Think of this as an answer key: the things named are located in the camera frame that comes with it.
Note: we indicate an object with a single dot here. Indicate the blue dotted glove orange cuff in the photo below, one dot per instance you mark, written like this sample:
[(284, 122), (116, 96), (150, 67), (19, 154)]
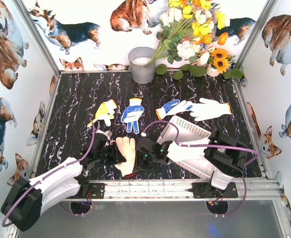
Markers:
[(173, 107)]

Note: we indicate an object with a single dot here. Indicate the orange dotted white glove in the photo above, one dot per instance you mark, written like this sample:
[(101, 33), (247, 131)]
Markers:
[(105, 112)]

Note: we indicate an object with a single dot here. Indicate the sunflower pot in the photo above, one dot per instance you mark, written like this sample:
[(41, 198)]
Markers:
[(221, 63)]

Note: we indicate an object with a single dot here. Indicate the white perforated storage basket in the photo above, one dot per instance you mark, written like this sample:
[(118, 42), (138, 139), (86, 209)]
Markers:
[(187, 134)]

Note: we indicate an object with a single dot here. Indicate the grey metal bucket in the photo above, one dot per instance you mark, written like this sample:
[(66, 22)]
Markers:
[(141, 64)]

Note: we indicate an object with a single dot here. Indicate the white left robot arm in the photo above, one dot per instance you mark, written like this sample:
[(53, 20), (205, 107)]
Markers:
[(28, 199)]

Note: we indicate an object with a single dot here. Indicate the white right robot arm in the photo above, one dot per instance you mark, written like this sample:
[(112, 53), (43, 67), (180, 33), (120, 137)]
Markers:
[(218, 157)]

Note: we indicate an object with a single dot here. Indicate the blue dotted glove peace sign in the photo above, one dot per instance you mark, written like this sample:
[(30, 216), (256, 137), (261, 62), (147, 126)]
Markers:
[(131, 115)]

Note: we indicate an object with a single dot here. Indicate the cream glove red cuff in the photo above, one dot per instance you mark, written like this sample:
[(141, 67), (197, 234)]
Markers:
[(127, 148)]

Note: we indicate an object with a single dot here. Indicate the white glove orange cuff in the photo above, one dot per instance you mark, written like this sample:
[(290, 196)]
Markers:
[(209, 109)]

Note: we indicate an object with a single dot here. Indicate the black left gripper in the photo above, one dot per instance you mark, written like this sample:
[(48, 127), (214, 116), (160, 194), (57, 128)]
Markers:
[(118, 156)]

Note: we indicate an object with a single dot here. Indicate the artificial flower bouquet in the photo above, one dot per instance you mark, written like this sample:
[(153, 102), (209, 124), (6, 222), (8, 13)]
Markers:
[(188, 31)]

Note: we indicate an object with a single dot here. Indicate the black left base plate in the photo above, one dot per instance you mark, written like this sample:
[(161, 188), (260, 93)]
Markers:
[(96, 191)]

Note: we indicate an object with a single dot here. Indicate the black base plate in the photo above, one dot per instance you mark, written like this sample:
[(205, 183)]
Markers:
[(206, 190), (96, 191)]

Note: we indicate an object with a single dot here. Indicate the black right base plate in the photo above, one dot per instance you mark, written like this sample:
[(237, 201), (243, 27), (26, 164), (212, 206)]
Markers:
[(206, 190)]

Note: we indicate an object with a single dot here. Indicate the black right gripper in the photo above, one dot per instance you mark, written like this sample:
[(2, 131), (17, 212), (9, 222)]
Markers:
[(140, 154)]

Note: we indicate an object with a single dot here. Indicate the aluminium front rail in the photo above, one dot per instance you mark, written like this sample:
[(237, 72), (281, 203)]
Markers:
[(177, 189)]

